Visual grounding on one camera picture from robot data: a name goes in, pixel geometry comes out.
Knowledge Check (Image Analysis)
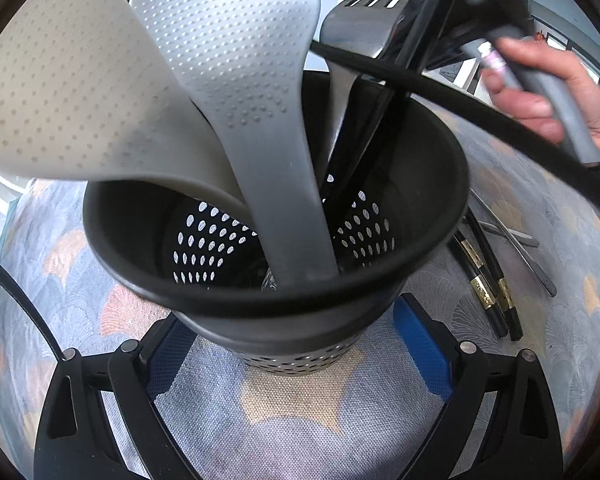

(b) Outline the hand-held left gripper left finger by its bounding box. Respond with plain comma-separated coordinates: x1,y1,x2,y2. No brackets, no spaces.
32,317,201,480

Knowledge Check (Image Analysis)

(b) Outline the cream dimpled rice paddle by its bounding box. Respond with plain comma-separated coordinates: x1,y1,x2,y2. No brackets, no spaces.
0,0,251,211

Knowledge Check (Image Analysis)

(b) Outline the person's right hand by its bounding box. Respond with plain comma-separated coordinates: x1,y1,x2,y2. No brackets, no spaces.
480,39,600,157

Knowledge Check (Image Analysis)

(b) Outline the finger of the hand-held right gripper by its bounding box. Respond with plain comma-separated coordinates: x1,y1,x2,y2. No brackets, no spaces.
422,22,488,71

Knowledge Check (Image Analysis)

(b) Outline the black perforated utensil holder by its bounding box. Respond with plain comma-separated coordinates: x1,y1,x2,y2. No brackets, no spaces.
82,71,471,377

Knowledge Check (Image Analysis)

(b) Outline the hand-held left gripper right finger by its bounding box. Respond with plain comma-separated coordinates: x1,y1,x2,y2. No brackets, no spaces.
394,292,566,480

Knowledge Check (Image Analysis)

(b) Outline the white dimpled rice paddle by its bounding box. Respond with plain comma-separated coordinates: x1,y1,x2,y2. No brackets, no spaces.
130,0,340,283

